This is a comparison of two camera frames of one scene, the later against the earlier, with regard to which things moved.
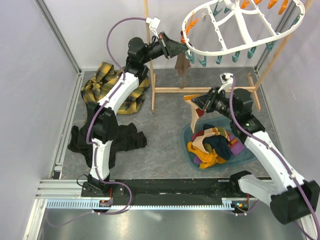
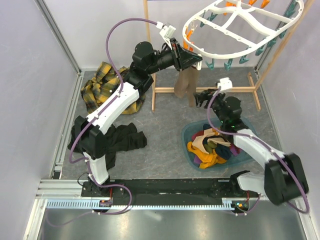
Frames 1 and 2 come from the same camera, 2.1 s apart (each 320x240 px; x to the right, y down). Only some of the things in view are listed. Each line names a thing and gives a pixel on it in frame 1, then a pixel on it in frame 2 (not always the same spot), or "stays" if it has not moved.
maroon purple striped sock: [236, 146] stays
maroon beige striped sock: [196, 111] → [216, 139]
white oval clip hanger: [231, 26] stays
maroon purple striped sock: [197, 160] stays
